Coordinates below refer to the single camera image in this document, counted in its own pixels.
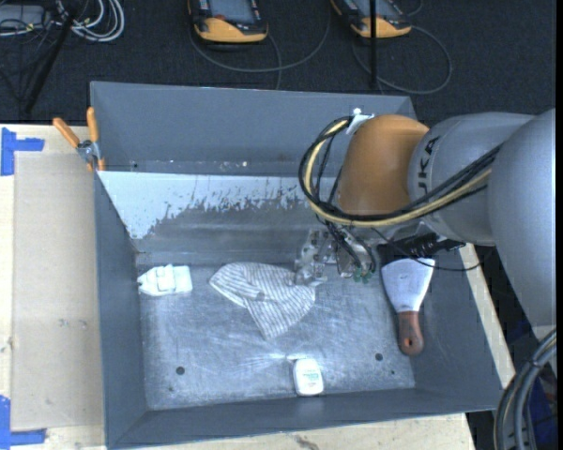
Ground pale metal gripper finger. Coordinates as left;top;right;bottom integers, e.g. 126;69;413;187
293;246;316;286
311;252;332;284

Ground white striped cloth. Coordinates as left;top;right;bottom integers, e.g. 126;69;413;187
208;261;317;341

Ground small white and green box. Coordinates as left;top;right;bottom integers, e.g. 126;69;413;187
291;356;325;398

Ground grey metal bin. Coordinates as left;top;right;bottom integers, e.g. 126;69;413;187
88;80;504;450

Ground white plastic block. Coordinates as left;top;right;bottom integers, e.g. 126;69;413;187
136;262;194;298

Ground pale cardboard board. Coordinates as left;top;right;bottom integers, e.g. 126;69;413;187
8;151;105;432

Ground putty knife with red-brown handle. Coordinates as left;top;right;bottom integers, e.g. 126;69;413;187
379;256;436;357

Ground black cylinder on white bracket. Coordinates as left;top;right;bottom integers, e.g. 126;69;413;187
377;232;467;263

